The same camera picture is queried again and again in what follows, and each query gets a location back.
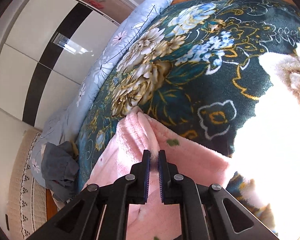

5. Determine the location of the dark grey hoodie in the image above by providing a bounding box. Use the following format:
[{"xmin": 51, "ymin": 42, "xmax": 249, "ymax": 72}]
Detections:
[{"xmin": 41, "ymin": 141, "xmax": 79, "ymax": 203}]

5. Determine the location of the mustard yellow knit garment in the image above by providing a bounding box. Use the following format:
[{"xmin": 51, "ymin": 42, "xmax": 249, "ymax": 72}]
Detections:
[{"xmin": 70, "ymin": 141, "xmax": 79, "ymax": 161}]

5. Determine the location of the teal floral blanket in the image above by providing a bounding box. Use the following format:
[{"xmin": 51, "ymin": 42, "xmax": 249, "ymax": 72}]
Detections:
[{"xmin": 78, "ymin": 0, "xmax": 300, "ymax": 239}]

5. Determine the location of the white black wardrobe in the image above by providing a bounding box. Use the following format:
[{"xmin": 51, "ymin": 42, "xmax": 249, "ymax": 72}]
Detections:
[{"xmin": 0, "ymin": 0, "xmax": 118, "ymax": 129}]

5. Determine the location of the pink fleece garment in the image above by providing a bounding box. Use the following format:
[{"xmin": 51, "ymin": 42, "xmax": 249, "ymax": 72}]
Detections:
[{"xmin": 52, "ymin": 106, "xmax": 231, "ymax": 240}]

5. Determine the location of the beige quilted headboard cover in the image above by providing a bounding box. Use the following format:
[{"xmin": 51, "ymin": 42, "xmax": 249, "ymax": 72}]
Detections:
[{"xmin": 7, "ymin": 129, "xmax": 47, "ymax": 239}]

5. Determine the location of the light blue floral quilt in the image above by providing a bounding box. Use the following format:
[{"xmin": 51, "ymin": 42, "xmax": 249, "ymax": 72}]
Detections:
[{"xmin": 38, "ymin": 0, "xmax": 173, "ymax": 145}]

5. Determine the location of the blue floral pillow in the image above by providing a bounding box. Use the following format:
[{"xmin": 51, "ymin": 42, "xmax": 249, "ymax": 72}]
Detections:
[{"xmin": 30, "ymin": 135, "xmax": 47, "ymax": 187}]

